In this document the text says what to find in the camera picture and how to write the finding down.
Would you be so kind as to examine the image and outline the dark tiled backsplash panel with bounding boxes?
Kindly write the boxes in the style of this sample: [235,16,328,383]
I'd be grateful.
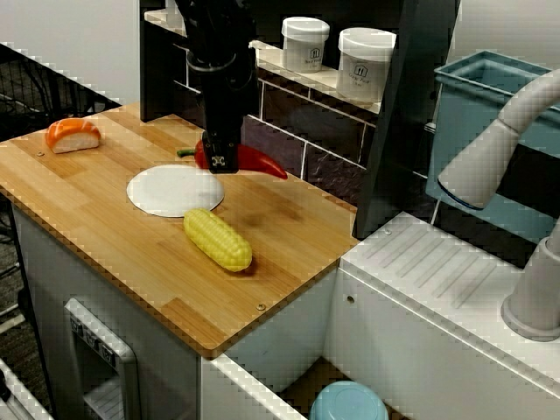
[172,41,382,207]

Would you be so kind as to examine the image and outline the grey toy kitchen faucet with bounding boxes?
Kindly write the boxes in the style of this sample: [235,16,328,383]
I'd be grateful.
[437,68,560,343]

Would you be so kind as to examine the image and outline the yellow toy corn cob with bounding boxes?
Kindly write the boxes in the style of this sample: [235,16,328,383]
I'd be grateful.
[182,207,254,273]

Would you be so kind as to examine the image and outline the aluminium frame rails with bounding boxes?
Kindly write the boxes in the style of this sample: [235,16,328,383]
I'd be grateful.
[0,358,49,420]

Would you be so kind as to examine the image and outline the black wire mesh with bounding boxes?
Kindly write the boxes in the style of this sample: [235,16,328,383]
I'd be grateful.
[0,43,122,137]

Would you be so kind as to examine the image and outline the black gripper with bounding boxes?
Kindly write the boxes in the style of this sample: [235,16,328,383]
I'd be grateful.
[188,52,257,175]

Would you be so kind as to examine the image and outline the white lidded plastic jar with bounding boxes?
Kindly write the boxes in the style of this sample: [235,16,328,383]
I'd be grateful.
[280,16,331,74]
[336,26,397,102]

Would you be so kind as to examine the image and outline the dark kitchen frame post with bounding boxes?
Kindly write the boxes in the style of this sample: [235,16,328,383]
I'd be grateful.
[352,0,461,241]
[138,0,207,124]

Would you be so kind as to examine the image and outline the white toy oven door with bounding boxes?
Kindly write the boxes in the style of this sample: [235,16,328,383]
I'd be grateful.
[64,297,142,420]

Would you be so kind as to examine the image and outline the white toy kitchen sink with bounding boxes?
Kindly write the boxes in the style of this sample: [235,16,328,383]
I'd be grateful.
[200,212,560,420]

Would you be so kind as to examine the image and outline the red toy chili pepper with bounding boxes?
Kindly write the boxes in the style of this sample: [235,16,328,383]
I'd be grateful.
[176,138,290,181]

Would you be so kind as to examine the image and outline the light blue bowl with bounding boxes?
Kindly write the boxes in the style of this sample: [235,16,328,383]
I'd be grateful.
[308,380,390,420]

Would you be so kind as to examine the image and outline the white toy kitchen cabinet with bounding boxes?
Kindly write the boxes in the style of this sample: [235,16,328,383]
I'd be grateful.
[10,205,338,420]

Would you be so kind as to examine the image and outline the white round plate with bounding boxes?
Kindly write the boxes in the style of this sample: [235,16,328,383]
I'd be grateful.
[126,164,227,219]

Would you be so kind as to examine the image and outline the toy salmon sushi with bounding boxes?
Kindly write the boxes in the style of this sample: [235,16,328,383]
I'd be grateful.
[45,117,103,155]

